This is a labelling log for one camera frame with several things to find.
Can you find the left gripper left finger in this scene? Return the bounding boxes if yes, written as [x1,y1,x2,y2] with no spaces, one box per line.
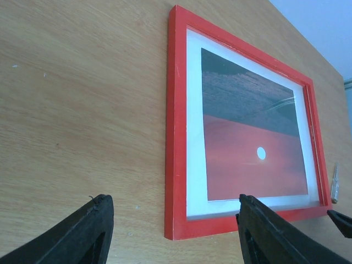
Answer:
[1,194,114,263]

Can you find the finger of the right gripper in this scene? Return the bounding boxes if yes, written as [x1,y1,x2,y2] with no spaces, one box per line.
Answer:
[327,210,352,238]

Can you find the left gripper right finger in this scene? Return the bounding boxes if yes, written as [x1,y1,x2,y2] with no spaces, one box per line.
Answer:
[236,194,350,263]

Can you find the clear handled screwdriver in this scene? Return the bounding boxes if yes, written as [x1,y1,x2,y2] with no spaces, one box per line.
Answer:
[331,162,339,204]

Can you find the white mat board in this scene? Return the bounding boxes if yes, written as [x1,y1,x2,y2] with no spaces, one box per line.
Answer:
[186,30,319,220]

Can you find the red picture frame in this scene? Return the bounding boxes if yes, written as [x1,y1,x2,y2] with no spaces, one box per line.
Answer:
[164,5,332,240]

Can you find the sunset photo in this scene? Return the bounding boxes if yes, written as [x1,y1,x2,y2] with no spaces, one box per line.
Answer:
[201,49,308,201]

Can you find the right aluminium corner post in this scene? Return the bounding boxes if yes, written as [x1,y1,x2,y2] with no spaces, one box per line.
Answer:
[344,79,352,90]

